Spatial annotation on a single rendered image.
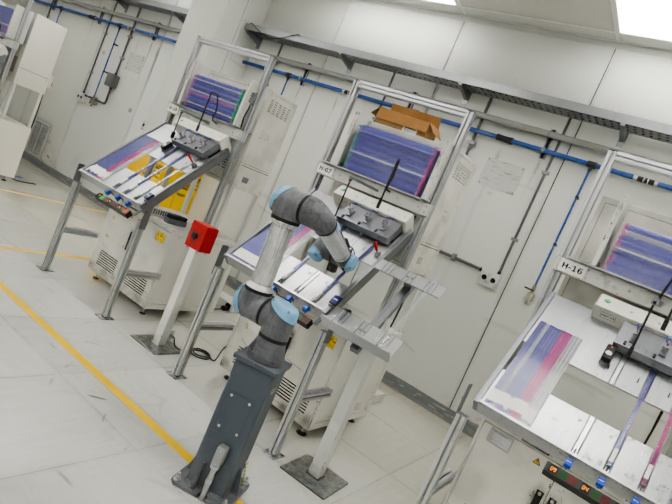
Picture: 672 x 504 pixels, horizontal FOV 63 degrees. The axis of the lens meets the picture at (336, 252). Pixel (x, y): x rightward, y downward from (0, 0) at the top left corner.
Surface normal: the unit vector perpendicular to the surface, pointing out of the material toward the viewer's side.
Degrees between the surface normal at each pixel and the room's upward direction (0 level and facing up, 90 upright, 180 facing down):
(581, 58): 90
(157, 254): 90
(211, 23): 90
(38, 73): 90
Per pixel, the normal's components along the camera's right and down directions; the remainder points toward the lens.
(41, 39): 0.77, 0.38
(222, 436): -0.22, 0.00
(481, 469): -0.51, -0.13
